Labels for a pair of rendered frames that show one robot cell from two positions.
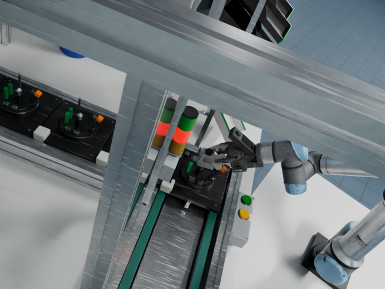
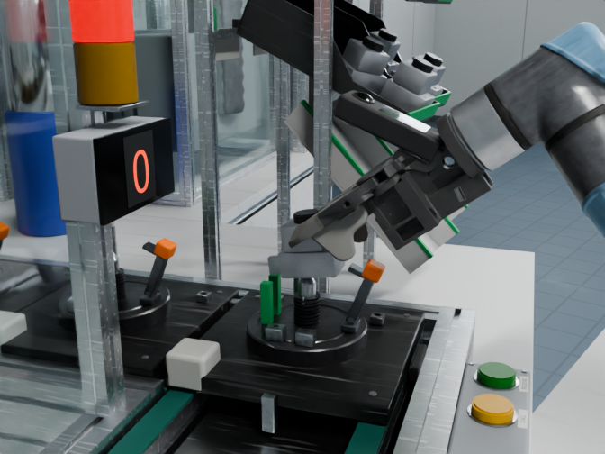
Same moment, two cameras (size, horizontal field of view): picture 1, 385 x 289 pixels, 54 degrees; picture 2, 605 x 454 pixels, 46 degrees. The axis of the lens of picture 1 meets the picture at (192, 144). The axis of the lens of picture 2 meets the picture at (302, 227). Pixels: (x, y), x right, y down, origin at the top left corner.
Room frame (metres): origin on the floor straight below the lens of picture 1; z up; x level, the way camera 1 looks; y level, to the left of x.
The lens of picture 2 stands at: (0.29, -0.32, 1.33)
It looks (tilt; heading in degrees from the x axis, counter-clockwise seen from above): 17 degrees down; 20
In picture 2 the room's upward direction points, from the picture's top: straight up
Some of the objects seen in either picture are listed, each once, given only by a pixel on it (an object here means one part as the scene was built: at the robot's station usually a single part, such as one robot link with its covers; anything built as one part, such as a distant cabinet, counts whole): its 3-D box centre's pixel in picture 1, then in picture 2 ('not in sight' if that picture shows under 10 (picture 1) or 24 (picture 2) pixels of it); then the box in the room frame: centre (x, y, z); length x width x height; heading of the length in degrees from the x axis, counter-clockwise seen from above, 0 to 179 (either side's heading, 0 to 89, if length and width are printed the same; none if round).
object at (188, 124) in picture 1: (187, 119); not in sight; (0.80, 0.04, 1.39); 0.05 x 0.05 x 0.05
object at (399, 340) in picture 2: (196, 177); (306, 345); (1.00, -0.07, 0.96); 0.24 x 0.24 x 0.02; 2
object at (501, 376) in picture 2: (246, 200); (496, 378); (0.99, -0.28, 0.96); 0.04 x 0.04 x 0.02
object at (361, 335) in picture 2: (197, 174); (306, 331); (1.00, -0.07, 0.98); 0.14 x 0.14 x 0.02
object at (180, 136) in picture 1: (182, 131); (101, 10); (0.80, 0.04, 1.34); 0.05 x 0.05 x 0.05
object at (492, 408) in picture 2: (243, 214); (492, 412); (0.92, -0.29, 0.96); 0.04 x 0.04 x 0.02
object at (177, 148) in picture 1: (177, 143); (106, 72); (0.80, 0.04, 1.29); 0.05 x 0.05 x 0.05
